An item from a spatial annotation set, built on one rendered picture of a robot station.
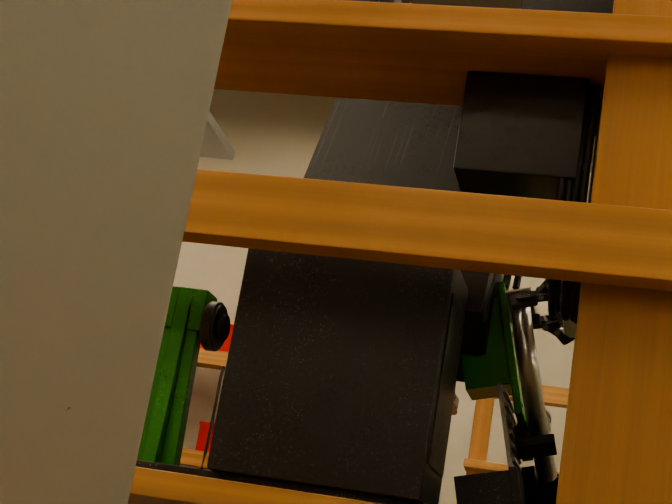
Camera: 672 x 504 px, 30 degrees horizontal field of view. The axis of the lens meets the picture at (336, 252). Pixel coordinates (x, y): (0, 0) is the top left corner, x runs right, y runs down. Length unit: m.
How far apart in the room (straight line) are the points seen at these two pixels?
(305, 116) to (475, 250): 6.72
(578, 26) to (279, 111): 6.68
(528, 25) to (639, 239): 0.33
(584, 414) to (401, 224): 0.33
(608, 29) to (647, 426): 0.51
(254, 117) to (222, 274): 1.09
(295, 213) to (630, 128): 0.45
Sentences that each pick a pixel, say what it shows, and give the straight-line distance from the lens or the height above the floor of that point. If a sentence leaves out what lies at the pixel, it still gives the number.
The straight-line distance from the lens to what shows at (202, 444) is 7.19.
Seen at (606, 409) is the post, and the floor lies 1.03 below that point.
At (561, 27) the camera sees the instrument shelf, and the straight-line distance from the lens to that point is 1.67.
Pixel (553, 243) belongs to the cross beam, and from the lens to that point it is 1.54.
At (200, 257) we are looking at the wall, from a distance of 8.06.
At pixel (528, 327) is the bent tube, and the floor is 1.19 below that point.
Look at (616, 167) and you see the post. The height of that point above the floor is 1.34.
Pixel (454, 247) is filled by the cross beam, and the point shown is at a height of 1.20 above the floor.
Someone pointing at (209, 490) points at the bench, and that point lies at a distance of 1.60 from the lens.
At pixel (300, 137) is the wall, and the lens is 8.19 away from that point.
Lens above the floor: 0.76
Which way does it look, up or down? 15 degrees up
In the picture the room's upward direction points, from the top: 10 degrees clockwise
